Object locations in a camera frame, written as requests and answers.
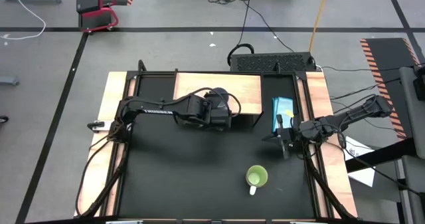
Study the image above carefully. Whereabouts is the wooden shelf with black legs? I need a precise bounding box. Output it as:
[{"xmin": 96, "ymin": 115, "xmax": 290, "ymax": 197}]
[{"xmin": 173, "ymin": 72, "xmax": 264, "ymax": 132}]

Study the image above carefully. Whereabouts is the black and silver clamp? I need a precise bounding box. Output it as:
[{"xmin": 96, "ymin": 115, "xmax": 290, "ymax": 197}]
[{"xmin": 86, "ymin": 120, "xmax": 108, "ymax": 134}]

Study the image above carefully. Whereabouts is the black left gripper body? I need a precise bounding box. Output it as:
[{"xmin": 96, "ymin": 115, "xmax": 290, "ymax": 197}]
[{"xmin": 189, "ymin": 94, "xmax": 233, "ymax": 129}]

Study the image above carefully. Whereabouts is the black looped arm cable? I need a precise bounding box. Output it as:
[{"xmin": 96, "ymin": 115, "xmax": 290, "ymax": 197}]
[{"xmin": 159, "ymin": 86, "xmax": 242, "ymax": 118}]

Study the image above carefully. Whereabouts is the red and black cart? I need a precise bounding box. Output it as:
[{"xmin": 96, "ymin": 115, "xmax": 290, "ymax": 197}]
[{"xmin": 76, "ymin": 0, "xmax": 120, "ymax": 34}]

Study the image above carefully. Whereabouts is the white cable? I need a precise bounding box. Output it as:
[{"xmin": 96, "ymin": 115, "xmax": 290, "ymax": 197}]
[{"xmin": 0, "ymin": 0, "xmax": 47, "ymax": 41}]

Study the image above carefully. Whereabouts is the grey table foot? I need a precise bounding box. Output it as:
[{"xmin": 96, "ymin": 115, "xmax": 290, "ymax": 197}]
[{"xmin": 0, "ymin": 76, "xmax": 20, "ymax": 86}]

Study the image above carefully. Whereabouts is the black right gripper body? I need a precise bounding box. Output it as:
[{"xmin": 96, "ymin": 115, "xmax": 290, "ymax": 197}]
[{"xmin": 276, "ymin": 114, "xmax": 303, "ymax": 161}]

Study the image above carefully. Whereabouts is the yellow cable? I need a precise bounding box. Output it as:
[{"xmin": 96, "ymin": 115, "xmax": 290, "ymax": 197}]
[{"xmin": 308, "ymin": 0, "xmax": 331, "ymax": 54}]

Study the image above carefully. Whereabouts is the black floor cable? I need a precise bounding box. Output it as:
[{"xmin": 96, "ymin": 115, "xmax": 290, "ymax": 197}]
[
  {"xmin": 226, "ymin": 0, "xmax": 256, "ymax": 67},
  {"xmin": 317, "ymin": 61, "xmax": 425, "ymax": 74}
]

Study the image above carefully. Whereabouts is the black cable sleeve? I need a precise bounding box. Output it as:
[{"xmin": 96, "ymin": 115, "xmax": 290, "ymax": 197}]
[
  {"xmin": 74, "ymin": 139, "xmax": 130, "ymax": 218},
  {"xmin": 302, "ymin": 144, "xmax": 358, "ymax": 221}
]

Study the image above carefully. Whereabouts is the black aluminium frame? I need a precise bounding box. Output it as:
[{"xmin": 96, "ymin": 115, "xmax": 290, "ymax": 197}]
[{"xmin": 106, "ymin": 59, "xmax": 333, "ymax": 224}]

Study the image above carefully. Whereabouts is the blue packet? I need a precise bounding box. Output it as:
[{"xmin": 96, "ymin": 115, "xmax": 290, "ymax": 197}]
[{"xmin": 272, "ymin": 96, "xmax": 296, "ymax": 133}]

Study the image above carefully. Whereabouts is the grey desk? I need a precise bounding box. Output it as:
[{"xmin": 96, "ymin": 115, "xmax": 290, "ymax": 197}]
[{"xmin": 398, "ymin": 65, "xmax": 425, "ymax": 224}]

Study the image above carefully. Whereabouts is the green ribbed mug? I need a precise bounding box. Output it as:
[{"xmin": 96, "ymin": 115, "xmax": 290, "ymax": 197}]
[{"xmin": 245, "ymin": 164, "xmax": 270, "ymax": 197}]

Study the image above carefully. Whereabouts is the white paper sheet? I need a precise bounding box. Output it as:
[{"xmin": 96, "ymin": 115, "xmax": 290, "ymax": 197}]
[{"xmin": 341, "ymin": 136, "xmax": 377, "ymax": 188}]

